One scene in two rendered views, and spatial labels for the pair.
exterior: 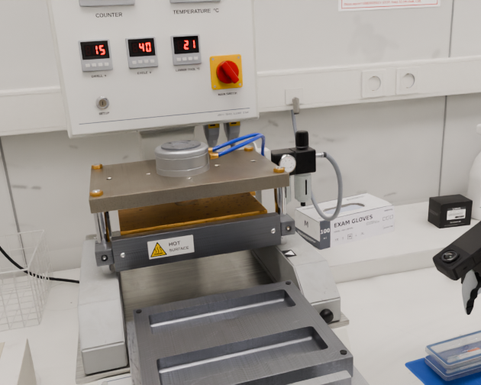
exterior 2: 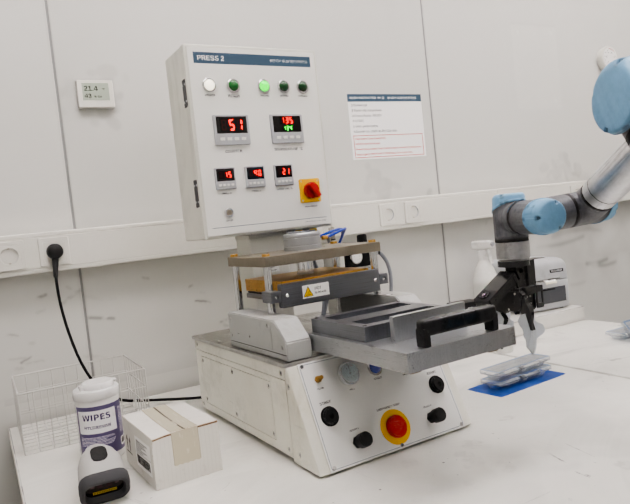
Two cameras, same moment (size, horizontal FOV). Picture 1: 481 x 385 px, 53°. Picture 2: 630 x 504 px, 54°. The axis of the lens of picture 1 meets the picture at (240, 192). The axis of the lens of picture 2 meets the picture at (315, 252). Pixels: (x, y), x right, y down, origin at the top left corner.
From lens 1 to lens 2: 0.72 m
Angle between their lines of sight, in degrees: 21
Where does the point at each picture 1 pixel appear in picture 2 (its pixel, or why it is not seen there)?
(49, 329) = not seen: hidden behind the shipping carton
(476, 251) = (500, 288)
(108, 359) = (301, 350)
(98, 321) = (290, 328)
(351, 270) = not seen: hidden behind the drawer
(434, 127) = (437, 251)
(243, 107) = (322, 216)
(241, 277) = not seen: hidden behind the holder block
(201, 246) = (333, 290)
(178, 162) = (306, 239)
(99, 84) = (227, 199)
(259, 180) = (362, 246)
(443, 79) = (439, 210)
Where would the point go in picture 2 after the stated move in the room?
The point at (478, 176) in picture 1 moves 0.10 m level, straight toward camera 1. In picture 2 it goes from (480, 281) to (482, 285)
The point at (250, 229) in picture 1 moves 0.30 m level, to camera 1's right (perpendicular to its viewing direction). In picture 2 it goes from (362, 278) to (491, 260)
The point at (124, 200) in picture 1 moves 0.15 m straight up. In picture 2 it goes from (285, 258) to (276, 179)
